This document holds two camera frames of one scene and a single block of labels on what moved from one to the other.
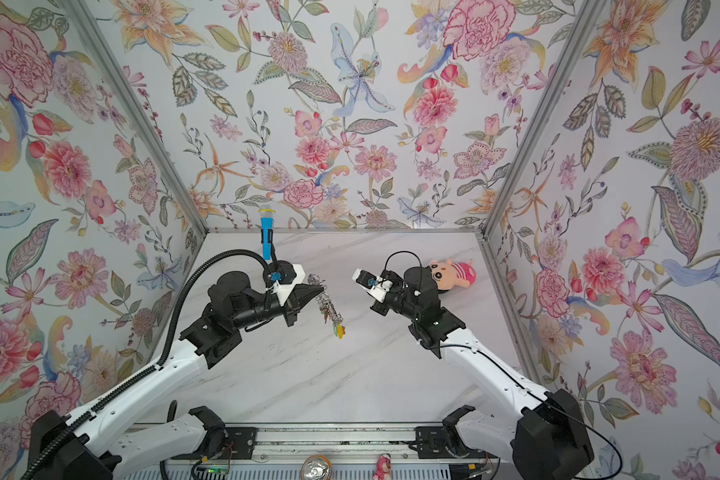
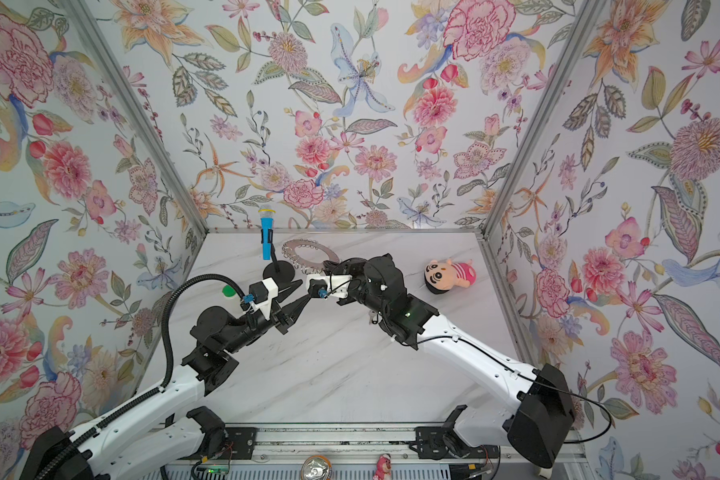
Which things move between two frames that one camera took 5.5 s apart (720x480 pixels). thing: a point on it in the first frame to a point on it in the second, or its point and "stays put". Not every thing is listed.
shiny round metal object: [317, 467] stays put
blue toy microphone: [267, 219] stays put
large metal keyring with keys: [327, 308] to [304, 242]
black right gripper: [397, 282] to [355, 271]
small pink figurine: [383, 468] stays put
